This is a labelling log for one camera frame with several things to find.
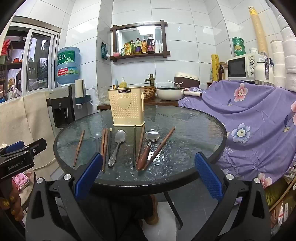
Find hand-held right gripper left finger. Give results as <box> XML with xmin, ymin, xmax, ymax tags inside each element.
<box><xmin>25</xmin><ymin>152</ymin><xmax>103</xmax><ymax>241</ymax></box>

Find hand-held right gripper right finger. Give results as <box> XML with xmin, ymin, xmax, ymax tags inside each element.
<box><xmin>194</xmin><ymin>152</ymin><xmax>271</xmax><ymax>241</ymax></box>

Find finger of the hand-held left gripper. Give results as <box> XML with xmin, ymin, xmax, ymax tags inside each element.
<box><xmin>0</xmin><ymin>141</ymin><xmax>25</xmax><ymax>158</ymax></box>
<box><xmin>13</xmin><ymin>138</ymin><xmax>47</xmax><ymax>158</ymax></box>

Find steel spoon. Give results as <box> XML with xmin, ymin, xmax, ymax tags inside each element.
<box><xmin>108</xmin><ymin>130</ymin><xmax>126</xmax><ymax>167</ymax></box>

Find steel ladle with wooden handle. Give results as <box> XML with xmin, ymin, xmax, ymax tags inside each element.
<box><xmin>136</xmin><ymin>129</ymin><xmax>160</xmax><ymax>171</ymax></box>

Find cream plastic utensil holder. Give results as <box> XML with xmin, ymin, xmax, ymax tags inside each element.
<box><xmin>107</xmin><ymin>86</ymin><xmax>146</xmax><ymax>127</ymax></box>

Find person's left hand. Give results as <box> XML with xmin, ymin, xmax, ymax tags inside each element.
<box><xmin>0</xmin><ymin>179</ymin><xmax>25</xmax><ymax>222</ymax></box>

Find pink phone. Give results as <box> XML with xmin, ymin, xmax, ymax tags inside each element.
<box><xmin>13</xmin><ymin>173</ymin><xmax>30</xmax><ymax>190</ymax></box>

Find beige cloth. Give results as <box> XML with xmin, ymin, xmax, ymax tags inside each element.
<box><xmin>0</xmin><ymin>91</ymin><xmax>58</xmax><ymax>167</ymax></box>

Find water dispenser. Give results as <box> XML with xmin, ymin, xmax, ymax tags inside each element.
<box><xmin>45</xmin><ymin>85</ymin><xmax>89</xmax><ymax>128</ymax></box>

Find brown shoe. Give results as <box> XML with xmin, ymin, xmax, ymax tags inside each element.
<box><xmin>144</xmin><ymin>195</ymin><xmax>159</xmax><ymax>225</ymax></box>

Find purple floral cloth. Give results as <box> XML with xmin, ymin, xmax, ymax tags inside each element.
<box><xmin>178</xmin><ymin>80</ymin><xmax>296</xmax><ymax>188</ymax></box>

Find clear plastic bags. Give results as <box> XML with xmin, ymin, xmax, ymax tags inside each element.
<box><xmin>97</xmin><ymin>87</ymin><xmax>110</xmax><ymax>105</ymax></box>

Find sliding glass door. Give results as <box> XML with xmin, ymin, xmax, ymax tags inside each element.
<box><xmin>0</xmin><ymin>22</ymin><xmax>62</xmax><ymax>93</ymax></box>

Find blue water jug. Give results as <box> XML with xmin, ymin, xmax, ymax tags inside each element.
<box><xmin>56</xmin><ymin>46</ymin><xmax>81</xmax><ymax>86</ymax></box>

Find white pot with glass lid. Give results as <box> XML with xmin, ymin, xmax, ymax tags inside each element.
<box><xmin>156</xmin><ymin>86</ymin><xmax>203</xmax><ymax>101</ymax></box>

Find brown white rice cooker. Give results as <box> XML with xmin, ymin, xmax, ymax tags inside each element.
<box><xmin>174</xmin><ymin>72</ymin><xmax>200</xmax><ymax>88</ymax></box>

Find woven pattern sink basin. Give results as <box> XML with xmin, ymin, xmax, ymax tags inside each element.
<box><xmin>143</xmin><ymin>86</ymin><xmax>156</xmax><ymax>100</ymax></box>

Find yellow wrap roll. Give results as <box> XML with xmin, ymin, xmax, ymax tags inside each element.
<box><xmin>211</xmin><ymin>54</ymin><xmax>220</xmax><ymax>81</ymax></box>

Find white microwave oven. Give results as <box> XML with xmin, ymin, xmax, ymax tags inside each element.
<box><xmin>227</xmin><ymin>53</ymin><xmax>265</xmax><ymax>80</ymax></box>

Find green hanging packet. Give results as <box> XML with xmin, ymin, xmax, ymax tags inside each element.
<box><xmin>101</xmin><ymin>42</ymin><xmax>110</xmax><ymax>60</ymax></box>

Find white electric kettle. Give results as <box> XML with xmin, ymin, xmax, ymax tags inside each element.
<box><xmin>254</xmin><ymin>52</ymin><xmax>275</xmax><ymax>87</ymax></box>

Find dark wooden mirror shelf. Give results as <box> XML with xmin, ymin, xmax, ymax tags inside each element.
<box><xmin>110</xmin><ymin>20</ymin><xmax>171</xmax><ymax>62</ymax></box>

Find yellow seasoning packet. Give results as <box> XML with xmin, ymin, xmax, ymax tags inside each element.
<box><xmin>120</xmin><ymin>42</ymin><xmax>131</xmax><ymax>56</ymax></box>

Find stacks of white paper bowls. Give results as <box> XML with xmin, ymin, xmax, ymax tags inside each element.
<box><xmin>270</xmin><ymin>11</ymin><xmax>296</xmax><ymax>93</ymax></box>

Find dark soy sauce bottle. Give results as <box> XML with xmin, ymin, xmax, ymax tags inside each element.
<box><xmin>146</xmin><ymin>35</ymin><xmax>156</xmax><ymax>54</ymax></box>

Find teal wall holder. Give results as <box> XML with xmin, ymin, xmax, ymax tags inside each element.
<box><xmin>75</xmin><ymin>94</ymin><xmax>91</xmax><ymax>105</ymax></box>

